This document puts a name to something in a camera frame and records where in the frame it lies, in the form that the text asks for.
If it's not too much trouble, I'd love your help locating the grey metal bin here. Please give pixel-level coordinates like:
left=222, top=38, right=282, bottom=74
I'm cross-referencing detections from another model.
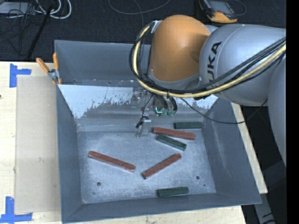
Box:
left=54, top=40, right=263, bottom=224

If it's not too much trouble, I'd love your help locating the red-brown flat block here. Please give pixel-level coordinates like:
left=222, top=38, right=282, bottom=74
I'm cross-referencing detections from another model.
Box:
left=87, top=150, right=136, bottom=173
left=153, top=126, right=196, bottom=141
left=141, top=153, right=182, bottom=180

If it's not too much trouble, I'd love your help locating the dark green flat block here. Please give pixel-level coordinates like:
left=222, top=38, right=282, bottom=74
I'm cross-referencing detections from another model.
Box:
left=173, top=121, right=204, bottom=130
left=157, top=186, right=190, bottom=198
left=156, top=134, right=188, bottom=152

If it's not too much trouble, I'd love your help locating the pale flat board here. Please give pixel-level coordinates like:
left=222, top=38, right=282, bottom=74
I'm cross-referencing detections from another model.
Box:
left=14, top=75, right=62, bottom=216

